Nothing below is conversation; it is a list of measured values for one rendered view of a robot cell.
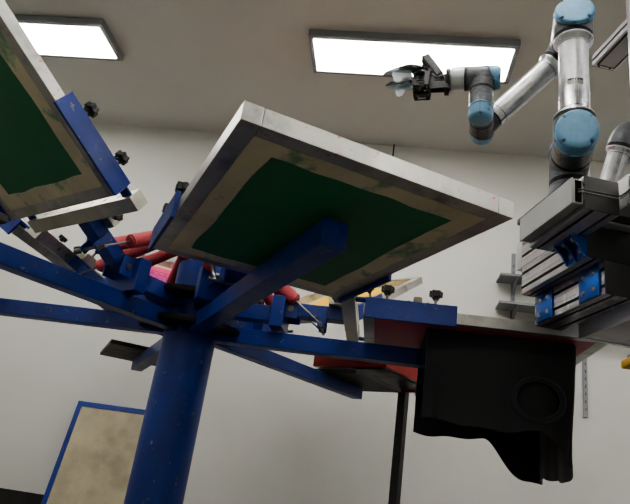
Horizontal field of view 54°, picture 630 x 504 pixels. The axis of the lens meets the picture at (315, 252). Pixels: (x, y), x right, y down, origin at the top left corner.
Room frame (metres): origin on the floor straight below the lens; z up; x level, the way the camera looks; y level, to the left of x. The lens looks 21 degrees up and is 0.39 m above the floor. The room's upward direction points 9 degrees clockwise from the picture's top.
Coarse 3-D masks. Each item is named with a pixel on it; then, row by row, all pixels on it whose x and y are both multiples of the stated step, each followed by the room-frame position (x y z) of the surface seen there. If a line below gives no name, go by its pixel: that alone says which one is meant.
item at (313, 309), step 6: (306, 306) 2.25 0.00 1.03; (312, 306) 2.25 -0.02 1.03; (318, 306) 2.25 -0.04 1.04; (324, 306) 2.25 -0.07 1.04; (300, 312) 2.26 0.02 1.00; (306, 312) 2.25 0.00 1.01; (312, 312) 2.25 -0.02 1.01; (318, 312) 2.25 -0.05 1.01; (330, 312) 2.24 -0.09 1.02; (336, 312) 2.24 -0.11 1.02; (300, 318) 2.29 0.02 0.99; (306, 318) 2.28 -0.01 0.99; (312, 318) 2.27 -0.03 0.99; (330, 318) 2.24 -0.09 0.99; (336, 318) 2.24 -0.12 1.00; (342, 318) 2.23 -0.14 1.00; (342, 324) 2.29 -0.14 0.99
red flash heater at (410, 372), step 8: (320, 360) 3.34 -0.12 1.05; (328, 360) 3.30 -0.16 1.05; (336, 360) 3.27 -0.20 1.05; (344, 360) 3.24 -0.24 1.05; (352, 360) 3.21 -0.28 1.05; (320, 368) 3.40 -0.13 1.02; (328, 368) 3.35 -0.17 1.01; (336, 368) 3.31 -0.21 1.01; (344, 368) 3.28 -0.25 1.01; (352, 368) 3.25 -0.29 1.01; (360, 368) 3.21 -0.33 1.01; (368, 368) 3.18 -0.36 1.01; (376, 368) 3.15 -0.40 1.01; (384, 368) 3.13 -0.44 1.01; (392, 368) 3.13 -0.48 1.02; (400, 368) 3.20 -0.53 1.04; (408, 368) 3.27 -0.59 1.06; (416, 368) 3.34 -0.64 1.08; (376, 376) 3.37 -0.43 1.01; (384, 376) 3.34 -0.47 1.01; (392, 376) 3.30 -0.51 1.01; (400, 376) 3.27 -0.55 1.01; (408, 376) 3.27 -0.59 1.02; (416, 376) 3.35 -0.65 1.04; (392, 384) 3.55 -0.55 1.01; (400, 384) 3.51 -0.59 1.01; (408, 384) 3.47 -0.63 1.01; (416, 384) 3.43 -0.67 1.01; (408, 392) 3.66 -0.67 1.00
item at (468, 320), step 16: (368, 320) 2.04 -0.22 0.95; (464, 320) 1.92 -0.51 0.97; (480, 320) 1.91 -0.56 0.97; (496, 320) 1.90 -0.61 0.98; (512, 320) 1.90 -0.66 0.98; (368, 336) 2.26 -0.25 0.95; (544, 336) 1.91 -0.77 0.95; (560, 336) 1.88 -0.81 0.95; (576, 336) 1.87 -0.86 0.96; (592, 352) 2.02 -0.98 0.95
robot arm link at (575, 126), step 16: (576, 0) 1.44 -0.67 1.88; (560, 16) 1.44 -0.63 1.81; (576, 16) 1.43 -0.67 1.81; (592, 16) 1.43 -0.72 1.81; (560, 32) 1.47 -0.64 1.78; (576, 32) 1.44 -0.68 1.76; (592, 32) 1.45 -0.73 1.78; (560, 48) 1.49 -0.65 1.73; (576, 48) 1.45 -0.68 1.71; (560, 64) 1.49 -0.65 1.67; (576, 64) 1.45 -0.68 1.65; (560, 80) 1.49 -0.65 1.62; (576, 80) 1.45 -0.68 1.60; (560, 96) 1.49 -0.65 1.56; (576, 96) 1.45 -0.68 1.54; (560, 112) 1.47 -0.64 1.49; (576, 112) 1.43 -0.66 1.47; (592, 112) 1.45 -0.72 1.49; (560, 128) 1.45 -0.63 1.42; (576, 128) 1.43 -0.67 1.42; (592, 128) 1.42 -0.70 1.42; (560, 144) 1.47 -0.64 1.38; (576, 144) 1.44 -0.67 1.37; (592, 144) 1.44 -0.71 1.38; (560, 160) 1.54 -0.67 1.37; (576, 160) 1.51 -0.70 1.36
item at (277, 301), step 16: (128, 256) 2.01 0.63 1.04; (112, 272) 2.08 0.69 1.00; (128, 272) 2.02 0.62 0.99; (144, 272) 2.03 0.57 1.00; (208, 272) 1.99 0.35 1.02; (128, 288) 2.03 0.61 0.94; (144, 288) 2.05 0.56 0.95; (160, 288) 2.16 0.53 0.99; (208, 288) 1.99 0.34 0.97; (224, 288) 2.01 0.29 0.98; (160, 304) 2.33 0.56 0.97; (176, 304) 2.24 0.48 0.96; (256, 304) 2.28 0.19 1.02; (272, 304) 2.22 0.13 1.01; (288, 304) 2.24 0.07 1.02; (240, 320) 2.34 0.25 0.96; (256, 320) 2.30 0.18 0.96; (272, 320) 2.22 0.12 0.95; (288, 320) 2.34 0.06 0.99
